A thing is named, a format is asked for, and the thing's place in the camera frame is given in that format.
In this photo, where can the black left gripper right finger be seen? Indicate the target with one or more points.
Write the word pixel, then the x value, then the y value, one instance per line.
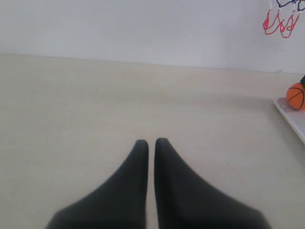
pixel 186 201

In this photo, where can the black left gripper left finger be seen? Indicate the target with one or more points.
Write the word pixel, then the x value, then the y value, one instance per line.
pixel 119 203

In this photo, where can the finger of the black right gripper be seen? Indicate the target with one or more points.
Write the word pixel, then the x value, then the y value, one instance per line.
pixel 302 81

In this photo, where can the small orange basketball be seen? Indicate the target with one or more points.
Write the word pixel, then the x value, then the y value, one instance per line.
pixel 295 96

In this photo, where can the red mini basketball hoop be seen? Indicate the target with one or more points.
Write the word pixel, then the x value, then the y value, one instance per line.
pixel 283 16

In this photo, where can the white plastic tray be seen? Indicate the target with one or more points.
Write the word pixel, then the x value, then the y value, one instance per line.
pixel 296 119

